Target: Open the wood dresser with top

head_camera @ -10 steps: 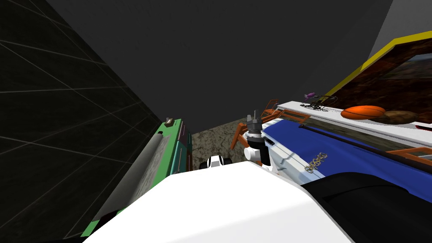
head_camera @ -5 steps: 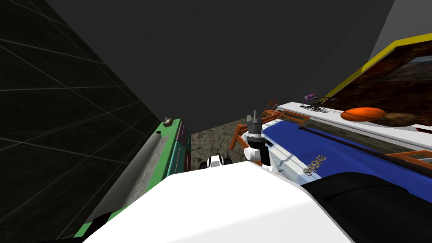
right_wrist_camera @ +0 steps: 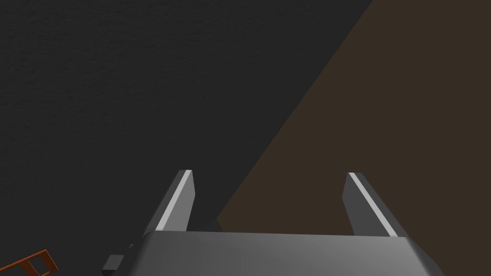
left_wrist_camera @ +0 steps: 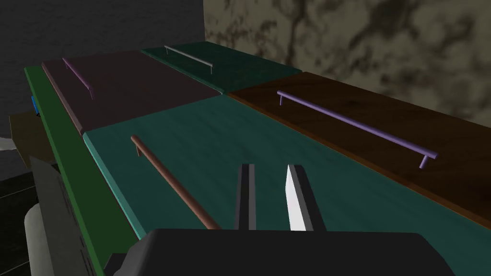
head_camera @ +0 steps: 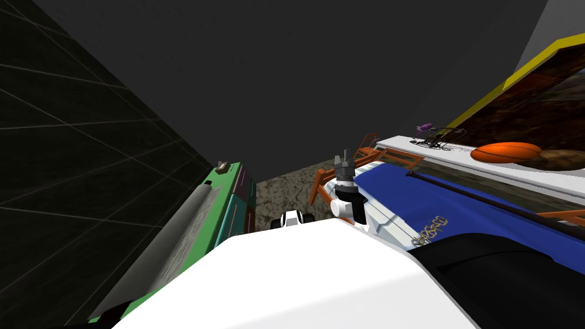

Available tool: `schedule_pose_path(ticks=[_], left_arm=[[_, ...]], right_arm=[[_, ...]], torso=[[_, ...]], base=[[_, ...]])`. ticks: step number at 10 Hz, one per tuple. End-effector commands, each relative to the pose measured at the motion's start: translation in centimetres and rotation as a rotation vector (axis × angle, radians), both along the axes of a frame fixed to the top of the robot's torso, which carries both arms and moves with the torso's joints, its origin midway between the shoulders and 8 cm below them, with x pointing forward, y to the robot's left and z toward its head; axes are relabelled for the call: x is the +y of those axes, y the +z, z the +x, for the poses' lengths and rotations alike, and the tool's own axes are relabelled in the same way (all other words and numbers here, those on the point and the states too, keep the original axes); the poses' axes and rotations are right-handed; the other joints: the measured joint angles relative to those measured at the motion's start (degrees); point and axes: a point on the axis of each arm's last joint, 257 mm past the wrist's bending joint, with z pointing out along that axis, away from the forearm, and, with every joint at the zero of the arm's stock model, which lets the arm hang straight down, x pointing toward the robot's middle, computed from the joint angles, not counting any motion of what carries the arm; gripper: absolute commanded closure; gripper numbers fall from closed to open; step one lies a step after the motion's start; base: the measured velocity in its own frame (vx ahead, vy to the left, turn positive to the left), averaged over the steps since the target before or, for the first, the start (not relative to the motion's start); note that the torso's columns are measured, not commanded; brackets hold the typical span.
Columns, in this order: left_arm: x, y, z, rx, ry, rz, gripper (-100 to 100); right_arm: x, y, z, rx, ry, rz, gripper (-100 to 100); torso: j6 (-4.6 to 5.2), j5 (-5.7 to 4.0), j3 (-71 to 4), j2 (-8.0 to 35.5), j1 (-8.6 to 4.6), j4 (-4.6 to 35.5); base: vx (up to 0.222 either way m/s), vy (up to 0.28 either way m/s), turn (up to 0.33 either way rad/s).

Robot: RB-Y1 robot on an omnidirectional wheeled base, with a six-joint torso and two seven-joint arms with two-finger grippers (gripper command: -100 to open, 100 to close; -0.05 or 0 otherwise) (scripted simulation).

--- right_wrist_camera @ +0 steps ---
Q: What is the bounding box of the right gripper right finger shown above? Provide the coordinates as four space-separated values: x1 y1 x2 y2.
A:
341 172 409 238

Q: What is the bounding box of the orange-brown wooden frame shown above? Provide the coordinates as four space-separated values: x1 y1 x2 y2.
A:
0 249 59 276

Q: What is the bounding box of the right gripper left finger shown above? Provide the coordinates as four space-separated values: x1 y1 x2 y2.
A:
143 169 196 237

